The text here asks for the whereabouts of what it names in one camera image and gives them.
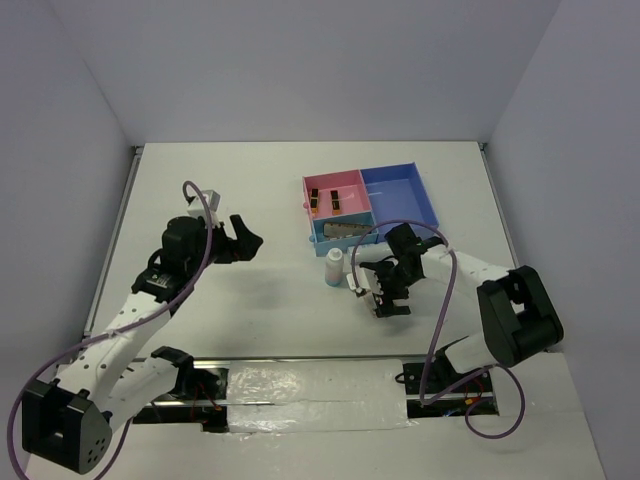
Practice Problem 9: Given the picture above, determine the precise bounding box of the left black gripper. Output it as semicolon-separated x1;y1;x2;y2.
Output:
186;214;262;276

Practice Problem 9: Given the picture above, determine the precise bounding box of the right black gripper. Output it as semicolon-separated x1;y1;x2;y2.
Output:
370;261;421;318

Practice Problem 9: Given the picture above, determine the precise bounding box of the pink compact label up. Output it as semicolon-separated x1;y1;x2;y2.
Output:
361;293;382;318

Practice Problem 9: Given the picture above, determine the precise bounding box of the long brown eyeshadow palette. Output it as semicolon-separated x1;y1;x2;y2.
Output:
322;222;372;240

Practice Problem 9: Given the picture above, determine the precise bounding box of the black gold lipstick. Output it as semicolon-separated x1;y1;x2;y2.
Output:
330;190;342;216
309;188;319;217

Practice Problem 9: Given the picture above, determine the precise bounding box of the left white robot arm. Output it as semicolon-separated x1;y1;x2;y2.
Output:
21;215;263;475

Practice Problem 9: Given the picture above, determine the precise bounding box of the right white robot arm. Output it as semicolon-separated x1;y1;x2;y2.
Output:
348;220;565;391

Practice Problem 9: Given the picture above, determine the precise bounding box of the lying white spray bottle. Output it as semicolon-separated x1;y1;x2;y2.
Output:
347;243;392;264

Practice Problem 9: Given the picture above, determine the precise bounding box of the upright white pastel bottle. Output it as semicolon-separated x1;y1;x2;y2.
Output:
325;248;344;287

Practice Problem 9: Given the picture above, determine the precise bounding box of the pink blue purple organizer tray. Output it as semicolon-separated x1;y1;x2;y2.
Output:
302;163;439;257

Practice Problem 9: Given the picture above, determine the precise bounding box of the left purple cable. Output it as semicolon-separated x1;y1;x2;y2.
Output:
5;180;214;480

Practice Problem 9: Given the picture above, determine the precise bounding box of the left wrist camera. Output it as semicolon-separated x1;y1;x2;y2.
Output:
187;190;220;225

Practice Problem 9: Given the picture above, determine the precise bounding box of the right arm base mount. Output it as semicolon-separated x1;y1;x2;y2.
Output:
394;360;498;419

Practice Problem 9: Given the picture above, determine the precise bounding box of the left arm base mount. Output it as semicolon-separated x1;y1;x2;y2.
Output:
133;368;229;433

